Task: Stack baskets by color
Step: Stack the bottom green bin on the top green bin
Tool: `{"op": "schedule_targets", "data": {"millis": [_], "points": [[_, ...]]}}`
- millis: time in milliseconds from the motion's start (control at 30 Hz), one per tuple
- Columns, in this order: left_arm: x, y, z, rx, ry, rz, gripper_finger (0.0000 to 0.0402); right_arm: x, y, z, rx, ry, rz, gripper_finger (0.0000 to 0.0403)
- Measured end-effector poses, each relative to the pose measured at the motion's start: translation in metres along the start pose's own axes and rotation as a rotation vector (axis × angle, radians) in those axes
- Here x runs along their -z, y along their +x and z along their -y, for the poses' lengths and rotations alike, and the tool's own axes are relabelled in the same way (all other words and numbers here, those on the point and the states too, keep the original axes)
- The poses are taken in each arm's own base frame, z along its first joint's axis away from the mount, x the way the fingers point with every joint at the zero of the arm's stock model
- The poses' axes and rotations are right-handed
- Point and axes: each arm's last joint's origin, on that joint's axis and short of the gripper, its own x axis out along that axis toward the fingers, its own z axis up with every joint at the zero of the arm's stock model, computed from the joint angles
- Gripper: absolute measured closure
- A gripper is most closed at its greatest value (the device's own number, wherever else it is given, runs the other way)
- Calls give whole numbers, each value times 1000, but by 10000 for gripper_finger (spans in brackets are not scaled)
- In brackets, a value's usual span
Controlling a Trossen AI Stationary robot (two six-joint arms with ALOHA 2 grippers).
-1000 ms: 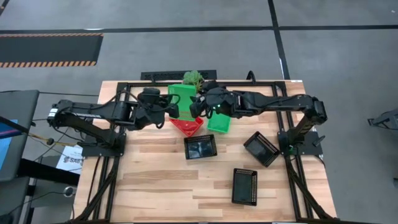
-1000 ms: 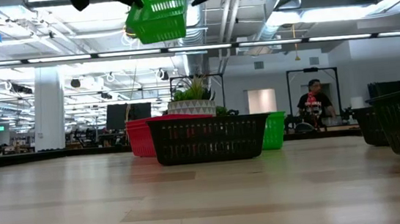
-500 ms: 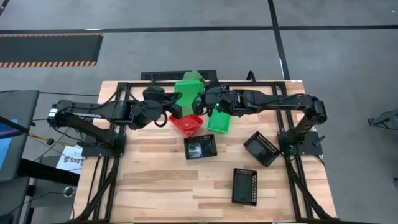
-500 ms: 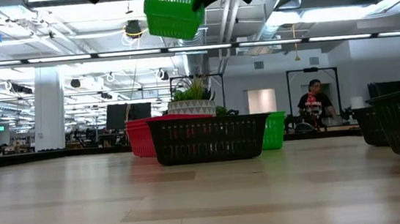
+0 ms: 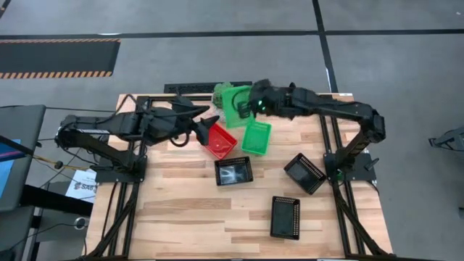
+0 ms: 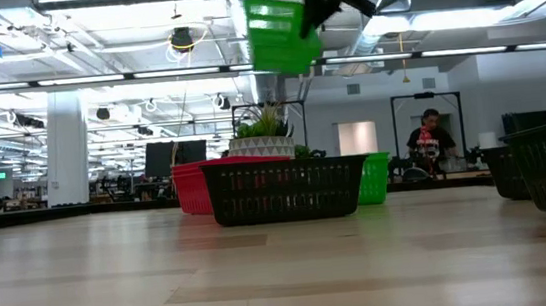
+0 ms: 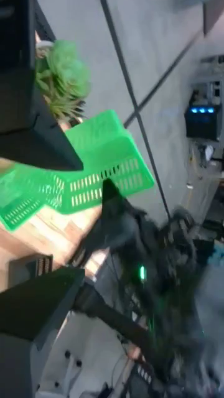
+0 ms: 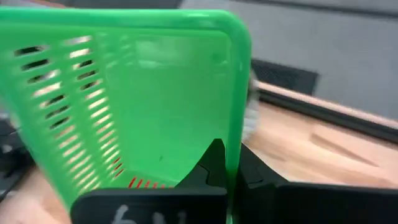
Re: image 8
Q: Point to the black table edge rail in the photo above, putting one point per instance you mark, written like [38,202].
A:
[329,113]

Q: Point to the black mesh mat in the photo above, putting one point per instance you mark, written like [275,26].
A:
[284,76]

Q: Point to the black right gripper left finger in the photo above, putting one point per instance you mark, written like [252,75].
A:
[205,177]

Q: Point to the green plastic basket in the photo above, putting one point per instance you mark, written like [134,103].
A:
[174,102]

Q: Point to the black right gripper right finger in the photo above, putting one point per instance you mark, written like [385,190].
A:
[258,186]

